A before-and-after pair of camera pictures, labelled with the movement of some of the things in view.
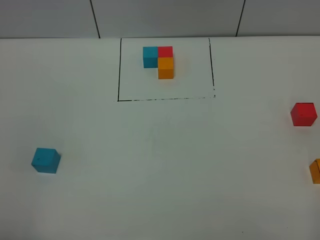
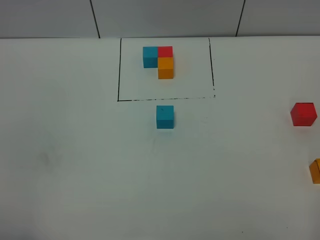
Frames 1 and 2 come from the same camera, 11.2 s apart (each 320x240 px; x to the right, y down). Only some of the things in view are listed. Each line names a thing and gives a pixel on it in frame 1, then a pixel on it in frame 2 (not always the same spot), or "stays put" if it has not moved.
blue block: (46, 160) to (165, 117)
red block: (303, 114) stays put
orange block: (314, 168) stays put
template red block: (165, 51) stays put
